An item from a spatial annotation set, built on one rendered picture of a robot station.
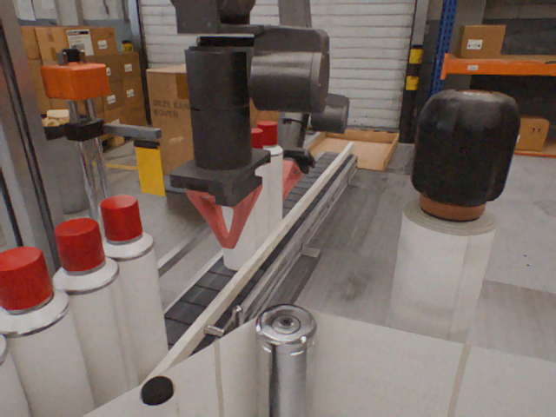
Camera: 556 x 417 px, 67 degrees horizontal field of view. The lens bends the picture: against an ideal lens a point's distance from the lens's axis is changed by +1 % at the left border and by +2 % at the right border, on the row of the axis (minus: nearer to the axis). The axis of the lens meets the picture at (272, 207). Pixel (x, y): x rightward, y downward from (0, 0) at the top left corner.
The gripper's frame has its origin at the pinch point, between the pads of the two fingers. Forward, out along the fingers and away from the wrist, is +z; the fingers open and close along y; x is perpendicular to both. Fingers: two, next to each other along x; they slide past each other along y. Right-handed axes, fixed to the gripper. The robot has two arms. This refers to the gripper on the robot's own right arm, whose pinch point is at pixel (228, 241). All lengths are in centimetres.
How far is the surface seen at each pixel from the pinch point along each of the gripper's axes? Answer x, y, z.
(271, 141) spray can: 4.8, 24.8, -4.1
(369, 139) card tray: 2, 112, 18
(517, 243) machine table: -37, 50, 19
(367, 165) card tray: -2, 85, 19
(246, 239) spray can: 4.6, 13.9, 8.0
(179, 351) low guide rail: 2.6, -7.3, 10.1
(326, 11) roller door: 102, 414, -24
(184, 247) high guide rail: 9.4, 5.1, 5.5
